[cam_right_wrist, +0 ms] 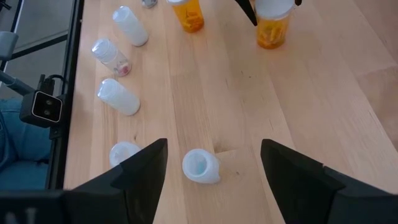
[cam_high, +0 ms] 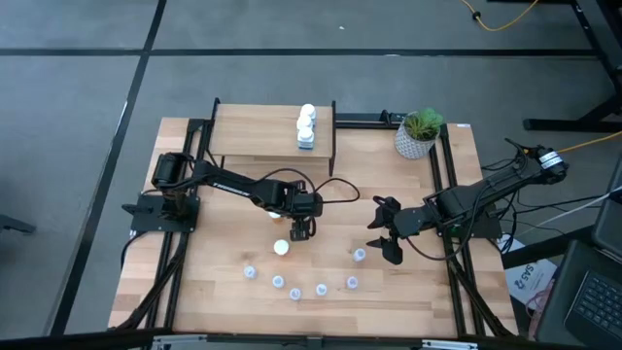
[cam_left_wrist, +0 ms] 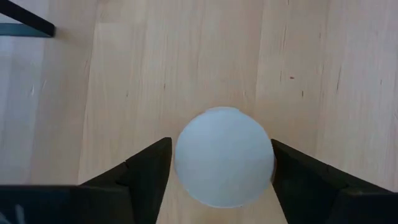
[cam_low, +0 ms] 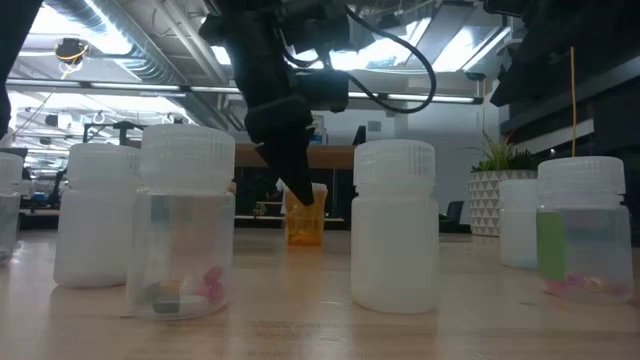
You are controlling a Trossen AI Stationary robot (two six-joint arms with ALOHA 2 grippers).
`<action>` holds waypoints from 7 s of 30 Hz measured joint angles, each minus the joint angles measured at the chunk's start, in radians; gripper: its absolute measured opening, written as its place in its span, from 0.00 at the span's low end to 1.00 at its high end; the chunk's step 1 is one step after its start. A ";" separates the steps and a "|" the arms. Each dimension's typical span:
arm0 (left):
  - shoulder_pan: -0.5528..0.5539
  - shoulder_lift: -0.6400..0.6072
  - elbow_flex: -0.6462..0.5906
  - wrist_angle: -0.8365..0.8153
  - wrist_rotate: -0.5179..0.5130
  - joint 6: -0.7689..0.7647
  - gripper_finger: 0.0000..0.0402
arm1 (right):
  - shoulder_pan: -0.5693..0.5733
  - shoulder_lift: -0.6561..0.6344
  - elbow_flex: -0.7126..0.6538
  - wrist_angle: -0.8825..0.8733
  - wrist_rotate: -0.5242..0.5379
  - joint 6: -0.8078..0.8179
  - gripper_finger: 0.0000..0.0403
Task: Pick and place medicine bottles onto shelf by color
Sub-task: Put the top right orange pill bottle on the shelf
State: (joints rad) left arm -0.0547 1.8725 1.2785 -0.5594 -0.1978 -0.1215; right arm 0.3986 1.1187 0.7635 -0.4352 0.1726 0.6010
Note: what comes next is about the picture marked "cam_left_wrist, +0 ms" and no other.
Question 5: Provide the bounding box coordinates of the wooden shelf black frame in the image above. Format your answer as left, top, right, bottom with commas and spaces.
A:
0, 0, 57, 39

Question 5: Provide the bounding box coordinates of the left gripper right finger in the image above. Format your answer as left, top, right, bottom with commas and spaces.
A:
271, 139, 398, 224

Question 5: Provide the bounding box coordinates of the white bottle blue label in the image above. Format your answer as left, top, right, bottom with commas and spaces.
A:
173, 106, 276, 208

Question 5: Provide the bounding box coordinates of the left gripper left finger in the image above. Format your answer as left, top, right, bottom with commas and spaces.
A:
0, 138, 172, 224

